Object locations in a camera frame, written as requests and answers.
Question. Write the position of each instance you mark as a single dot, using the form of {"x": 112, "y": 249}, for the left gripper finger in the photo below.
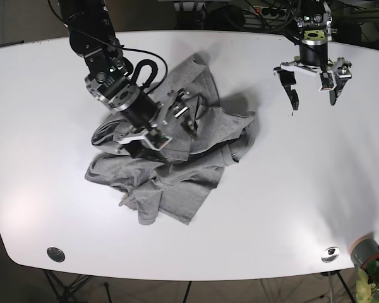
{"x": 287, "y": 79}
{"x": 340, "y": 83}

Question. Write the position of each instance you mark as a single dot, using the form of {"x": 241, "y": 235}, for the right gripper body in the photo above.
{"x": 147, "y": 118}

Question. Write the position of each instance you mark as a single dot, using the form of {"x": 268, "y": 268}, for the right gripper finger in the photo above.
{"x": 137, "y": 150}
{"x": 189, "y": 127}

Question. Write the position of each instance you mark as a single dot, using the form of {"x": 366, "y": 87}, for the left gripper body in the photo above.
{"x": 313, "y": 59}

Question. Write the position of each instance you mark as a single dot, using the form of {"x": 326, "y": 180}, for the grey T-shirt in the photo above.
{"x": 177, "y": 188}

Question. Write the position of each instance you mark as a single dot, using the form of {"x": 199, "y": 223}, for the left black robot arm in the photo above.
{"x": 311, "y": 30}

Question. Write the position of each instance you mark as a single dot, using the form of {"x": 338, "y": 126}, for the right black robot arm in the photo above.
{"x": 92, "y": 37}

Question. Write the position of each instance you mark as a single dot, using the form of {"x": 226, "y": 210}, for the left silver table grommet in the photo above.
{"x": 56, "y": 254}

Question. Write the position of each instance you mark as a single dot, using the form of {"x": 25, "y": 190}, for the silver table grommet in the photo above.
{"x": 56, "y": 254}
{"x": 330, "y": 254}

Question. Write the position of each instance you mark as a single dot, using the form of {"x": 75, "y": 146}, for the grey plant pot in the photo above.
{"x": 364, "y": 250}

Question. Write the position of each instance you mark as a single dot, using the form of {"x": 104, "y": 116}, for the right silver table grommet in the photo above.
{"x": 330, "y": 254}

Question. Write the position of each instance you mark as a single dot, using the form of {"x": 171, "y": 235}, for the green potted plant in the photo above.
{"x": 367, "y": 284}

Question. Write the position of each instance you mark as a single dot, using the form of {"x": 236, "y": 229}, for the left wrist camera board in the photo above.
{"x": 327, "y": 81}

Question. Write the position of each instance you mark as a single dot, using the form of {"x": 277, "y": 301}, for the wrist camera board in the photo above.
{"x": 327, "y": 81}
{"x": 160, "y": 140}

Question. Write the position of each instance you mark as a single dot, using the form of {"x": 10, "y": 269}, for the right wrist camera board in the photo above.
{"x": 160, "y": 140}

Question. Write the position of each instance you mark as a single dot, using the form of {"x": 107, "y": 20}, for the black table leg frame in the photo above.
{"x": 66, "y": 293}

